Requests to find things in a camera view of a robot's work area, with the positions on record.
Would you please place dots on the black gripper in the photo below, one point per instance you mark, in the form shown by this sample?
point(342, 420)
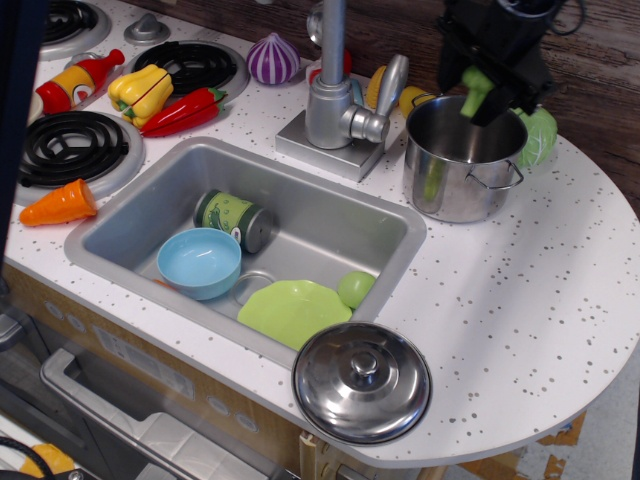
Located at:
point(502, 39)

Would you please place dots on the green toy broccoli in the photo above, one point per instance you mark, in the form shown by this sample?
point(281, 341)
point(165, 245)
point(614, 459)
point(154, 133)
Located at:
point(478, 87)

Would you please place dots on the stainless steel pot lid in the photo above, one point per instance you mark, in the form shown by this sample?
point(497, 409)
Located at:
point(361, 383)

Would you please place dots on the green toy cabbage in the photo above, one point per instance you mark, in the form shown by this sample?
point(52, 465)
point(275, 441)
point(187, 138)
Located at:
point(542, 136)

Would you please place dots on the yellow toy corn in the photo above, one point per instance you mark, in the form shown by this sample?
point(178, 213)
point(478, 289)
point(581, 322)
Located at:
point(374, 86)

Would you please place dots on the red toy tomato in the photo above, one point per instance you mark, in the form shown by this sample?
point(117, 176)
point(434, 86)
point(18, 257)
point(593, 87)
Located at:
point(314, 69)

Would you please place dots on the grey toy faucet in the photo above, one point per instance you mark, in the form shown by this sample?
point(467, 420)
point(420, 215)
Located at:
point(334, 133)

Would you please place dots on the purple striped toy onion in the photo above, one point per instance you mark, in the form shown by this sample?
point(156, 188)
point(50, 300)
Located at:
point(273, 60)

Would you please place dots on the grey toy sink basin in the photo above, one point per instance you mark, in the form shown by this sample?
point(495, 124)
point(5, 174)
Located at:
point(300, 227)

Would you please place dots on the green toy ball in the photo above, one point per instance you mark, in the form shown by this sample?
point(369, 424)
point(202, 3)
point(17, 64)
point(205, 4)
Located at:
point(353, 287)

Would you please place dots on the red toy chili pepper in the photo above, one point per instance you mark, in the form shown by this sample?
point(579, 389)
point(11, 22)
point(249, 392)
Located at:
point(193, 110)

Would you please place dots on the middle black burner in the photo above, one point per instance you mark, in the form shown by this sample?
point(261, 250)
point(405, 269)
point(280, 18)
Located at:
point(196, 64)

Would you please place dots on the black burner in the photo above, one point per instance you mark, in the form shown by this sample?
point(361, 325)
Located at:
point(196, 64)
point(103, 150)
point(72, 27)

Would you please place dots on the green pea can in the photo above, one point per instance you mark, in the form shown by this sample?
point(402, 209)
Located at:
point(248, 223)

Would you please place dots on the light green plate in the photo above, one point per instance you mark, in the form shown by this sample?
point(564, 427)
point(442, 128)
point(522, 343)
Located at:
point(292, 311)

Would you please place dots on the light blue bowl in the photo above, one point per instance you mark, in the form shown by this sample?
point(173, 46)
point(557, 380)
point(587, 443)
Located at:
point(201, 263)

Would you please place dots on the grey stove knob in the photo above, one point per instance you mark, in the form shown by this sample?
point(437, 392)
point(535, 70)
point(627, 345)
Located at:
point(146, 31)

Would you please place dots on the yellow toy bell pepper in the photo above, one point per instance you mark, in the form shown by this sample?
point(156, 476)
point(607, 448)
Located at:
point(140, 95)

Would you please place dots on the red ketchup bottle toy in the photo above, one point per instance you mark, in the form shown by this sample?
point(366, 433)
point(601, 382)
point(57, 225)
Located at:
point(78, 82)

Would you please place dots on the back left black burner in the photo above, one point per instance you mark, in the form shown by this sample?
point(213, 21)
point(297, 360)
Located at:
point(72, 27)

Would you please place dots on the orange toy carrot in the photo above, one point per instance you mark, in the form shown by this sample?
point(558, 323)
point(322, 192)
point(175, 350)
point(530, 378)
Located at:
point(73, 201)

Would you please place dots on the front left black burner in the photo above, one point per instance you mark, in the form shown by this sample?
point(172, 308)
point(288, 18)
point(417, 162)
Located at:
point(103, 150)

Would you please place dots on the grey oven door handle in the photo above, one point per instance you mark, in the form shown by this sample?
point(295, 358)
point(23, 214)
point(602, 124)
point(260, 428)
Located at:
point(150, 424)

